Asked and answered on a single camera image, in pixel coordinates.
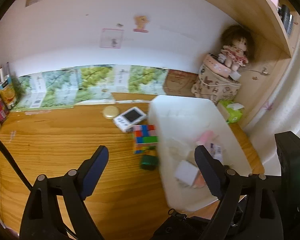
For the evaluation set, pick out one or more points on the green grape cardboard sheet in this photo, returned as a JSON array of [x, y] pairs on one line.
[[86, 85]]

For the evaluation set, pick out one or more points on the white handheld game console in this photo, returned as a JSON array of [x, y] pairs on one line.
[[129, 118]]

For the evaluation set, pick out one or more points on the white power adapter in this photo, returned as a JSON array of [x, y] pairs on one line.
[[186, 172]]

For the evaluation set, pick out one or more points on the small clear sticker box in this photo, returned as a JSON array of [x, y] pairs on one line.
[[177, 150]]

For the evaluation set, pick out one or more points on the colourful rubik's cube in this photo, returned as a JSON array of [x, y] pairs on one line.
[[145, 138]]

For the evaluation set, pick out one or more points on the brown cartoon cardboard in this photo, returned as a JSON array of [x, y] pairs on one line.
[[179, 83]]

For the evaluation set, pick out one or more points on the round beige zip case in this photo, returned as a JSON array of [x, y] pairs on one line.
[[110, 112]]

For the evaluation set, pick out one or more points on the pink snack packet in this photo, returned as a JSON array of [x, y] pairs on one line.
[[0, 109]]

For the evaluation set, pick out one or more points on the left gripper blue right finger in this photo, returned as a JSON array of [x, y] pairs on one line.
[[213, 172]]

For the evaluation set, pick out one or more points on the dark green jar gold lid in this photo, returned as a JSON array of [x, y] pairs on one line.
[[149, 159]]

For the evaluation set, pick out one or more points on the pink pencil case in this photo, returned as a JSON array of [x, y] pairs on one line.
[[211, 62]]

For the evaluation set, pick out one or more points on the clear box with label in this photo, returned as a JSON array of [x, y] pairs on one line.
[[216, 151]]

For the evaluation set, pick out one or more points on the brown-haired rag doll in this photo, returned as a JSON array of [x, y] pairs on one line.
[[238, 47]]

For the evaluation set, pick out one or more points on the pink tube pack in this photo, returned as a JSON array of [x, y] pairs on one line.
[[206, 138]]

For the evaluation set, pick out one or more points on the white plastic bin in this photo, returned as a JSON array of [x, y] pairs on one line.
[[185, 126]]

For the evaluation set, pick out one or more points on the pink oval pouch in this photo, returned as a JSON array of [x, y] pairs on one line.
[[199, 181]]

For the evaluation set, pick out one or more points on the yellow cartoon wall hook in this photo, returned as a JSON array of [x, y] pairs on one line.
[[141, 21]]

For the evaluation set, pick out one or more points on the green tissue pack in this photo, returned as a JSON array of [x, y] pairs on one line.
[[231, 111]]

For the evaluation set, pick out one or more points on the printed canvas bag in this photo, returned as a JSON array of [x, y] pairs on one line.
[[215, 94]]

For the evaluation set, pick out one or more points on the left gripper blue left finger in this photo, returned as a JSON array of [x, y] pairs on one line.
[[91, 170]]

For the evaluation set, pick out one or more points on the pink square wall sticker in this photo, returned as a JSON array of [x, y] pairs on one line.
[[111, 38]]

